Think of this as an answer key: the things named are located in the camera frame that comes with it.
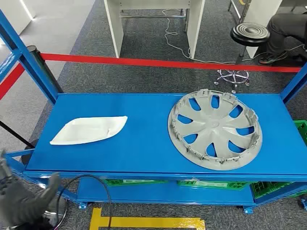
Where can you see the green plastic crate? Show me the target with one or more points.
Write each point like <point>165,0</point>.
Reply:
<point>211,184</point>
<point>134,182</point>
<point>266,189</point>
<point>302,130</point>

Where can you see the thin black pole stand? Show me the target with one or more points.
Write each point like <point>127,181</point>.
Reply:
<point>14,133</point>

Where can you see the red barrier belt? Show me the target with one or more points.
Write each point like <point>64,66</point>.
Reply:
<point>10,81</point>
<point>168,63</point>

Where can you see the white open-frame desk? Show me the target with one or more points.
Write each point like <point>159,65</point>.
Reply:
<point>115,28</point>

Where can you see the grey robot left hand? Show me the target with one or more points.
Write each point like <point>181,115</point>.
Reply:
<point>26,206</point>

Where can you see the white display plinth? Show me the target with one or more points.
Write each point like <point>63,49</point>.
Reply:
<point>12,16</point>

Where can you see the grey plastic wheel hubcap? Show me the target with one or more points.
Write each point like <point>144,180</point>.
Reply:
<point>215,125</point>

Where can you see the white plastic mirror cover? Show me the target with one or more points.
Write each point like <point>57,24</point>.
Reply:
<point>88,130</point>

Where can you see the white desk side panel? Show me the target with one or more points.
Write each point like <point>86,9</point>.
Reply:
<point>261,19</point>

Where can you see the black round stool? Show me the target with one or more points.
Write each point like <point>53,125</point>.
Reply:
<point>249,33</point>

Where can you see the person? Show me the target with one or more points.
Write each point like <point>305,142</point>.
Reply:
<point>285,28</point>

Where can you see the blue metal shelf rack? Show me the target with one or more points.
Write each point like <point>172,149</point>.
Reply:
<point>148,143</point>

